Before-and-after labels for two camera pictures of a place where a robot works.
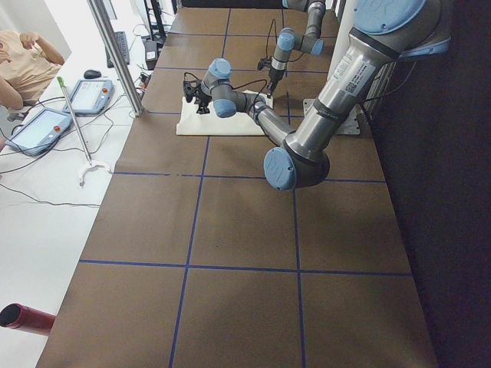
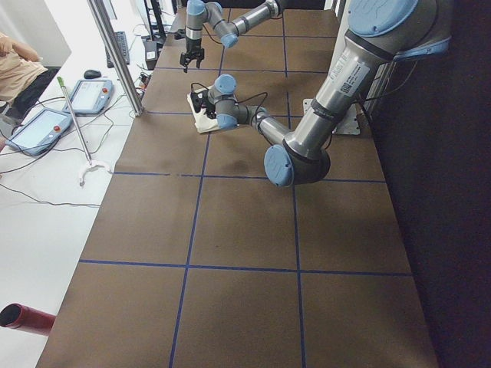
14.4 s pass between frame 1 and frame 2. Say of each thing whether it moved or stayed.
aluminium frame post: stayed
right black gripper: moved
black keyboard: stayed
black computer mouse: stayed
